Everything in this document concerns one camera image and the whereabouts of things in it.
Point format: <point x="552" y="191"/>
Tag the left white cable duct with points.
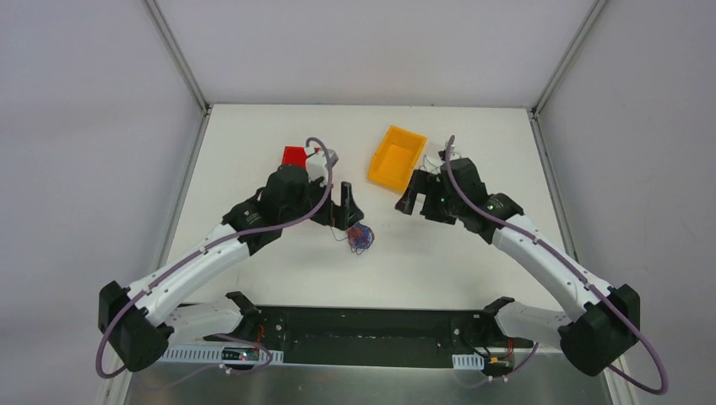
<point x="239" y="355"/>

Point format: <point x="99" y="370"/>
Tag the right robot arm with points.
<point x="597" y="321"/>

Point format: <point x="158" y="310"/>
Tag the white translucent plastic bin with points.
<point x="430" y="157"/>

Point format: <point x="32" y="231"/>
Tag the left aluminium frame post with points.
<point x="172" y="46"/>

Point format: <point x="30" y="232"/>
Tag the red plastic bin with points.
<point x="295" y="155"/>

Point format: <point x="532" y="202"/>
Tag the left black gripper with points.
<point x="340" y="211"/>

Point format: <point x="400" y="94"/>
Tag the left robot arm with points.
<point x="142" y="320"/>

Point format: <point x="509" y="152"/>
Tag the yellow plastic bin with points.
<point x="394" y="160"/>

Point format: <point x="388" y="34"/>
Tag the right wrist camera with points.
<point x="451" y="153"/>

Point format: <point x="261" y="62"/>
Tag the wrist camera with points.
<point x="318" y="162"/>
<point x="451" y="153"/>

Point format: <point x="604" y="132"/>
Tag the white cable duct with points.
<point x="239" y="355"/>
<point x="468" y="362"/>

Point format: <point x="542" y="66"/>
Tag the aluminium frame post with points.
<point x="591" y="18"/>
<point x="172" y="46"/>

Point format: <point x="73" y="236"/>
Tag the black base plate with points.
<point x="404" y="338"/>

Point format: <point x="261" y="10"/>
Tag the right aluminium frame post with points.
<point x="591" y="18"/>

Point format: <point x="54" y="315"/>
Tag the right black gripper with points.
<point x="420" y="190"/>

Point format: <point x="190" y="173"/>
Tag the right white cable duct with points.
<point x="468" y="362"/>

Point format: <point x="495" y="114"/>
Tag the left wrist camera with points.
<point x="318" y="162"/>

